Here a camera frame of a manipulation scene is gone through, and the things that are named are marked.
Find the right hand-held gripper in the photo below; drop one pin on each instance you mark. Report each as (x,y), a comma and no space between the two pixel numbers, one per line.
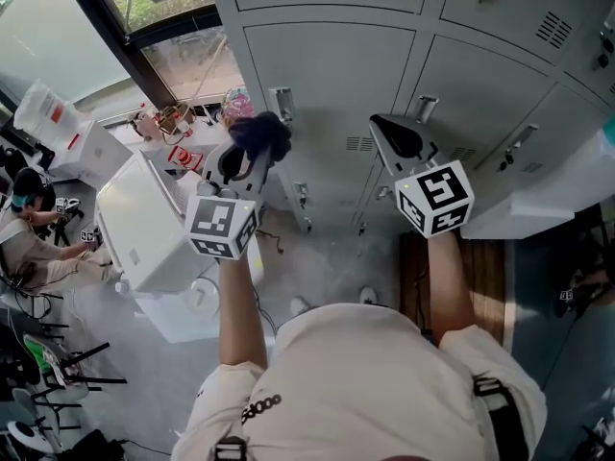
(435,200)

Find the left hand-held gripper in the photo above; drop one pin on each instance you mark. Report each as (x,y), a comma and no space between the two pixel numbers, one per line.
(216,219)

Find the dark blue cloth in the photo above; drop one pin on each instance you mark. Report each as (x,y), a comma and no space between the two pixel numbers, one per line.
(259,132)

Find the grey metal locker door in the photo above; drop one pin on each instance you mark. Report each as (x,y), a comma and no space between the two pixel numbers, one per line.
(331,75)

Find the person's right forearm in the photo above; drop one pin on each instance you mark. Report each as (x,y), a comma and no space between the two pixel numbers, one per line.
(447,286)

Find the person's left forearm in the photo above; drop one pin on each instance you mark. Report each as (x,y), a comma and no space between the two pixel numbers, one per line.
(240,315)

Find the grey metal locker cabinet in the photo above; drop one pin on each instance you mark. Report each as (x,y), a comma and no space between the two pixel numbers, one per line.
(480,89)

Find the white windowsill ledge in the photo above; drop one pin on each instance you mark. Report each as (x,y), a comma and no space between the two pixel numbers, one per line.
(202,130)

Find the red clear plastic lantern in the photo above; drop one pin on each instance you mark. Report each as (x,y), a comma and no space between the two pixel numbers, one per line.
(185,157)

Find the colourful patterned bag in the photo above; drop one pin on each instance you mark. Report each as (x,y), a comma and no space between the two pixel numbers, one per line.
(238,104)

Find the pink ornament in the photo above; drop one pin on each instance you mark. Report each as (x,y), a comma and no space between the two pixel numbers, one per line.
(141,123)

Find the large white cardboard box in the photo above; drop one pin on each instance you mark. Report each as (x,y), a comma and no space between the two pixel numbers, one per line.
(149,224)

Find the thin white pole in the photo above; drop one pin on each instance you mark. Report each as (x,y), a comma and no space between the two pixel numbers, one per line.
(211,63)

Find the black-framed window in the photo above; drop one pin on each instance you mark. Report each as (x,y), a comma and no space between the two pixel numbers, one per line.
(182,60)

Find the white carton with red sticker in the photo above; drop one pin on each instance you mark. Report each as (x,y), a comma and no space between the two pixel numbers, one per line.
(91,152)

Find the white partition unit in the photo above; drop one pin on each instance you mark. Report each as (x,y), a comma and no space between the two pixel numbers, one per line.
(528,209)

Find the person's white left shoe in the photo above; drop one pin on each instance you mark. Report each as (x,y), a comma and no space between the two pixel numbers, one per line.
(300,304)

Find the person's white shoe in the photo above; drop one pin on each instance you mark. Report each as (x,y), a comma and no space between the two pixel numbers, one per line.
(367,295)
(300,304)

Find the person's white right shoe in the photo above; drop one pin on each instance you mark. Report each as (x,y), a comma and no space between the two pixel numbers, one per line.
(367,295)

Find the low white box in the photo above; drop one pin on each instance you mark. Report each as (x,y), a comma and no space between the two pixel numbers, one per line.
(173,324)

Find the translucent red-labelled plastic container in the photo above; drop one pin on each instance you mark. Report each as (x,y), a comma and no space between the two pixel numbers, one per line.
(48,111)

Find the person's cream t-shirt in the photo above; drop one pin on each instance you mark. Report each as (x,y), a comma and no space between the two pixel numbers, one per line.
(360,377)

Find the green white seat stool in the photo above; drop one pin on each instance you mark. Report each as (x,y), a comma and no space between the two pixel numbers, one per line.
(43,353)

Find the black bag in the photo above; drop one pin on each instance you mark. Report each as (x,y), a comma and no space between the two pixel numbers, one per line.
(91,444)

